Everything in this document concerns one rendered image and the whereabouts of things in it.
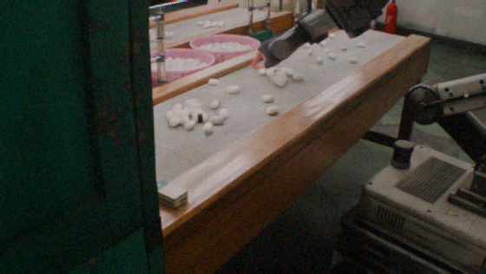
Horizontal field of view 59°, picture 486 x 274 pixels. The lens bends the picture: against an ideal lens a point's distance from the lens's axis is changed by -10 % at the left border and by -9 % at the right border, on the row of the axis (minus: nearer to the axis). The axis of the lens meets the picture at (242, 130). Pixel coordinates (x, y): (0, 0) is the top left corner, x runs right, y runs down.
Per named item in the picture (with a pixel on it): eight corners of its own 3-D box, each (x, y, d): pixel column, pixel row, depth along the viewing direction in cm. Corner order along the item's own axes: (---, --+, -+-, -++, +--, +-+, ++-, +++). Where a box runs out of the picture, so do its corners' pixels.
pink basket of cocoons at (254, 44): (272, 64, 183) (273, 42, 179) (232, 81, 163) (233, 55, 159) (218, 53, 196) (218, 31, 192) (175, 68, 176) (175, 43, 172)
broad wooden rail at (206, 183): (425, 75, 212) (431, 37, 204) (156, 324, 76) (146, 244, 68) (402, 69, 218) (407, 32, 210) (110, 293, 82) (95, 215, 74)
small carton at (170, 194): (188, 199, 80) (187, 190, 79) (174, 209, 77) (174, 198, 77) (162, 188, 83) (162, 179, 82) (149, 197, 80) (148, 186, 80)
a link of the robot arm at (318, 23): (377, 22, 85) (344, -24, 83) (354, 40, 85) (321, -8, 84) (331, 35, 127) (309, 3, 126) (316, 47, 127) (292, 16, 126)
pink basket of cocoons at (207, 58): (223, 76, 168) (224, 51, 164) (200, 103, 144) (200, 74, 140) (155, 70, 173) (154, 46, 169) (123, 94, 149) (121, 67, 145)
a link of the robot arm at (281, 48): (331, 34, 125) (313, 8, 123) (317, 48, 116) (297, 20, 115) (300, 54, 132) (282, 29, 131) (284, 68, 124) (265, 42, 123)
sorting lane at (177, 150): (406, 42, 212) (407, 37, 211) (99, 236, 76) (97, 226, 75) (350, 29, 228) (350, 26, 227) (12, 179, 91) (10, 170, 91)
